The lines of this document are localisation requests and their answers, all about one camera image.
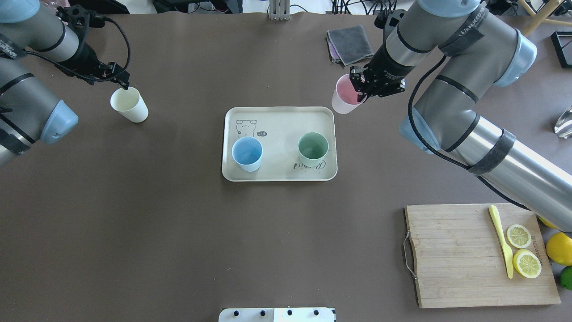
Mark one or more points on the purple folded cloth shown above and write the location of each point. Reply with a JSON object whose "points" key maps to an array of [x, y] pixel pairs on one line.
{"points": [[334, 57]]}

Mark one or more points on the green plastic cup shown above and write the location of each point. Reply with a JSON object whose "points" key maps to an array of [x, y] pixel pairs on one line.
{"points": [[312, 148]]}

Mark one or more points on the upper lemon slice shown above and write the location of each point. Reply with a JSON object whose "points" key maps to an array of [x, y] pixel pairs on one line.
{"points": [[518, 236]]}

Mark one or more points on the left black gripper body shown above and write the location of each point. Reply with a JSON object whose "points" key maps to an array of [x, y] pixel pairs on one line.
{"points": [[86, 57]]}

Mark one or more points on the grey folded cloth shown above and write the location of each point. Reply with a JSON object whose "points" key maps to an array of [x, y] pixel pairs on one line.
{"points": [[351, 43]]}

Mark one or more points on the cream rabbit print tray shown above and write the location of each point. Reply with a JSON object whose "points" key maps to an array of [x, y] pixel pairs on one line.
{"points": [[278, 129]]}

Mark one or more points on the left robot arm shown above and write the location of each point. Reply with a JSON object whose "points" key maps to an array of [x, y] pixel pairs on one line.
{"points": [[30, 110]]}

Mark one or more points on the blue plastic cup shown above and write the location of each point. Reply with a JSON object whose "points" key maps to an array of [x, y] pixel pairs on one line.
{"points": [[247, 152]]}

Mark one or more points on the green lime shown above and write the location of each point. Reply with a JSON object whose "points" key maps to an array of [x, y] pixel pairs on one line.
{"points": [[565, 278]]}

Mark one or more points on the cream plastic cup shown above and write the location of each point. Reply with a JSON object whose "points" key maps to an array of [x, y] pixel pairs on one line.
{"points": [[130, 104]]}

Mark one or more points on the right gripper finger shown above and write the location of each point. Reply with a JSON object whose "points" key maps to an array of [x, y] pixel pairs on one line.
{"points": [[358, 78], [362, 97]]}

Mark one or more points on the whole lemon near lime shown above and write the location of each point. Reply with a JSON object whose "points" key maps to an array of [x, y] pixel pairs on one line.
{"points": [[559, 249]]}

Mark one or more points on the lemon slice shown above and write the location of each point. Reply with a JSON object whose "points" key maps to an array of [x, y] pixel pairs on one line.
{"points": [[518, 236], [527, 264]]}

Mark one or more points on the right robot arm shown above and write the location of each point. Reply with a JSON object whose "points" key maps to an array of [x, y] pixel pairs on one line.
{"points": [[479, 51]]}

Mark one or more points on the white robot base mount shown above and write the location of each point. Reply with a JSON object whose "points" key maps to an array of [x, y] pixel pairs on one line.
{"points": [[278, 314]]}

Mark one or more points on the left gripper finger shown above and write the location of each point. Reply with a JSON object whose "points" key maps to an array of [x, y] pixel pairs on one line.
{"points": [[118, 75]]}

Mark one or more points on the lower lemon slice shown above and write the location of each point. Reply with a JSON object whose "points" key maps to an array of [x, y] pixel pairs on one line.
{"points": [[527, 264]]}

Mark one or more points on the yellow plastic knife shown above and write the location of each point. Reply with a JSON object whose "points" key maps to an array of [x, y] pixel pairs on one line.
{"points": [[506, 249]]}

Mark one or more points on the pink plastic cup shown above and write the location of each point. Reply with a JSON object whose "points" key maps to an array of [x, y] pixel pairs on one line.
{"points": [[345, 97]]}

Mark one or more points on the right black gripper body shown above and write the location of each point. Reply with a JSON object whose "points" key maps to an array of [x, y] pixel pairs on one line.
{"points": [[385, 66]]}

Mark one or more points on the black frame object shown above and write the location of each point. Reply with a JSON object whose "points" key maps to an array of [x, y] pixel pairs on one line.
{"points": [[561, 41]]}

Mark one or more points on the wooden stand with round base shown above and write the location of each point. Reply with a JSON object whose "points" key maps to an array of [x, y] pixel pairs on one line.
{"points": [[542, 17]]}

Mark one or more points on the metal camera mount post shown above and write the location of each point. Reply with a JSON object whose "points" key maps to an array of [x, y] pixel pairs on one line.
{"points": [[279, 10]]}

